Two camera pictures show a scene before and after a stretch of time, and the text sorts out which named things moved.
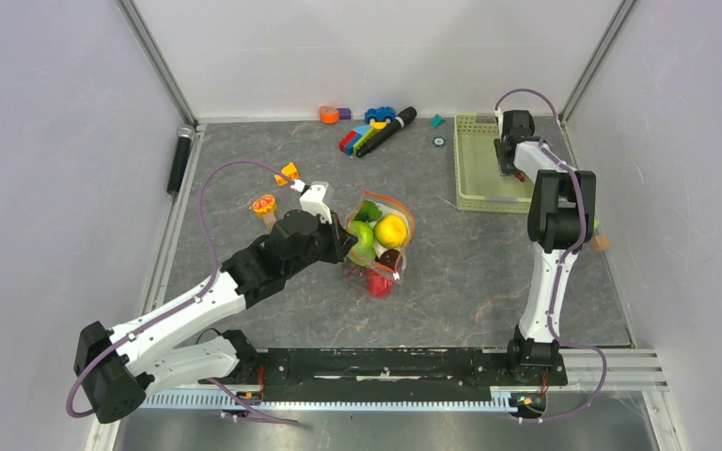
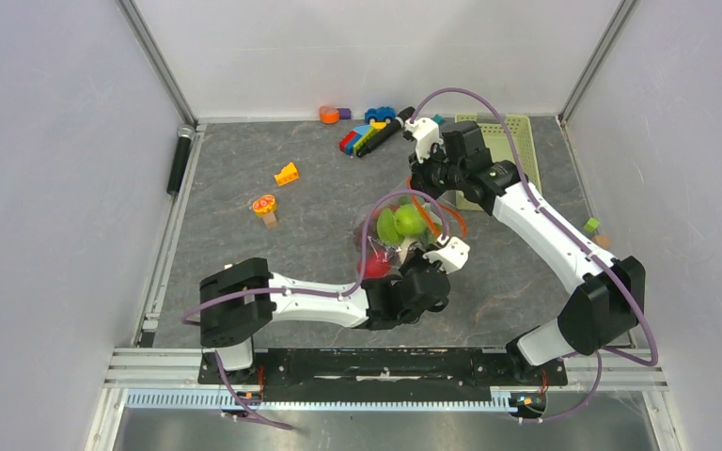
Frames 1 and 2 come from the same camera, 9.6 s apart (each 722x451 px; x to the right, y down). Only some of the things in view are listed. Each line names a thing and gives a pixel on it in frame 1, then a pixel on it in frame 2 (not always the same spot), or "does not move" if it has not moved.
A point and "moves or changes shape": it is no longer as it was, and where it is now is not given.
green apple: [365, 235] to [409, 220]
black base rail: [390, 374] does not move
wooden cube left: [269, 219] does not move
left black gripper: [341, 242] to [416, 258]
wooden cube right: [601, 242] does not move
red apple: [378, 286] moves or changes shape
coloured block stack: [352, 138] does not move
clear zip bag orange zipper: [384, 229] moves or changes shape
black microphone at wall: [185, 132] does not move
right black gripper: [504, 168] to [418, 180]
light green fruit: [363, 253] to [386, 227]
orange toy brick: [290, 171] does not move
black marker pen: [403, 118] does not move
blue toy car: [380, 115] does not move
